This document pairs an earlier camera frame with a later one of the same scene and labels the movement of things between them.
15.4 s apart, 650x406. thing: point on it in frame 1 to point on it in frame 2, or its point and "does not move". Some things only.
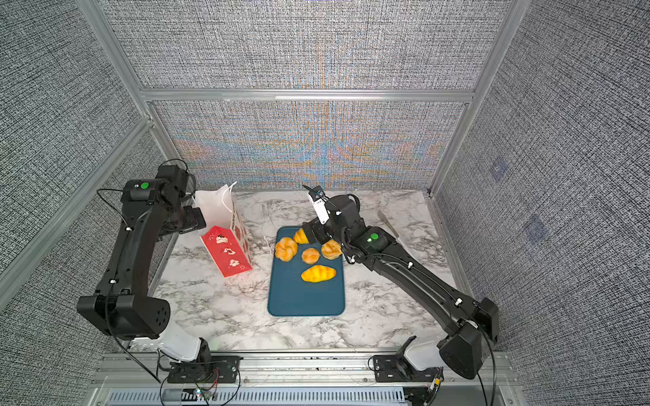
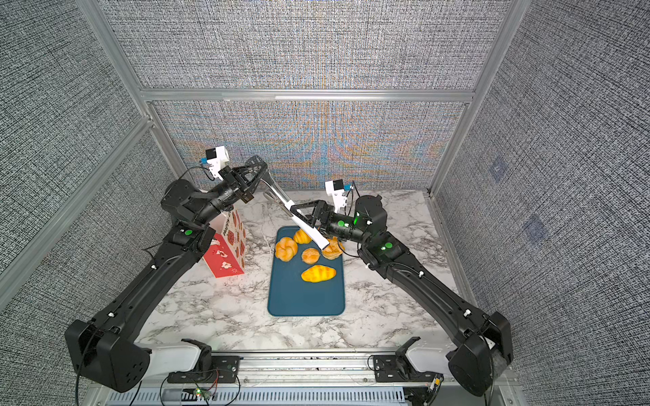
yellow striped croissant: [317, 273] does not move
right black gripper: [321, 229] to [327, 217]
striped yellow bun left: [300, 237] does not move
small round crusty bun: [310, 255] does not move
